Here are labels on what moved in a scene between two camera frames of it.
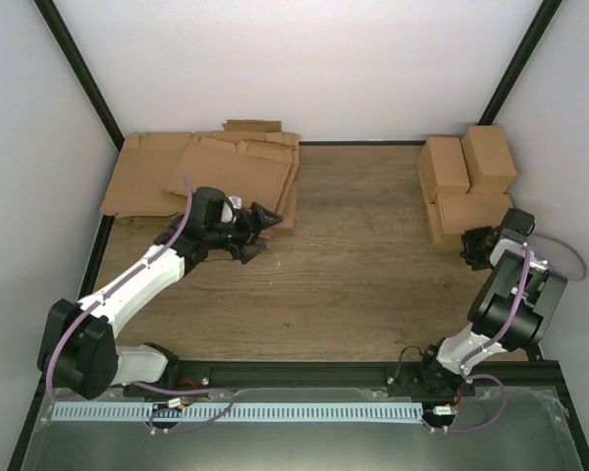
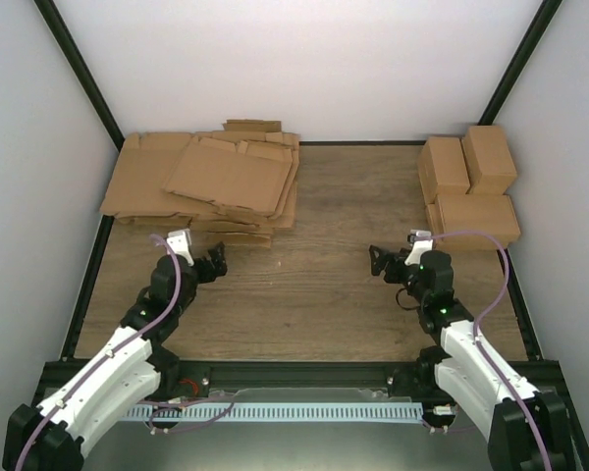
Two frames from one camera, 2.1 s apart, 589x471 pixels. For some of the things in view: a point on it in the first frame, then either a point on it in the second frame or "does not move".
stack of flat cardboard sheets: [253, 161] does not move
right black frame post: [519, 61] does not move
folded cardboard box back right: [489, 160] does not move
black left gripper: [249, 233] to [220, 263]
